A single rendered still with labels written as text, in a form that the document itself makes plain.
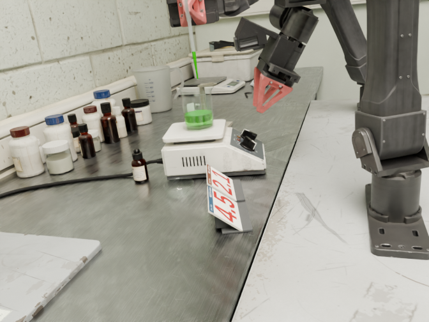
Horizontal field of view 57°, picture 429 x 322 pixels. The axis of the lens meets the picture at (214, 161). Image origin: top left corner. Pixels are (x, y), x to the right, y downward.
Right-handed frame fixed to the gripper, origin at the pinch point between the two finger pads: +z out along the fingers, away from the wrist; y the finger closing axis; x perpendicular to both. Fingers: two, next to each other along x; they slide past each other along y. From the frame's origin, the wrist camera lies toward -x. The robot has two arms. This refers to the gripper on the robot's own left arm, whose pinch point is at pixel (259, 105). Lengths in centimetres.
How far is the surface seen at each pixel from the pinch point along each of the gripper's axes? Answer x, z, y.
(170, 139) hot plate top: -15.3, 11.1, 6.2
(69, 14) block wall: -48, 8, -54
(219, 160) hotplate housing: -5.4, 10.6, 8.9
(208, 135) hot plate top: -9.1, 7.3, 7.2
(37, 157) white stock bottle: -39, 32, -8
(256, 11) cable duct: 24, -15, -132
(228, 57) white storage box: 13, 8, -103
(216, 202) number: -8.5, 10.5, 25.7
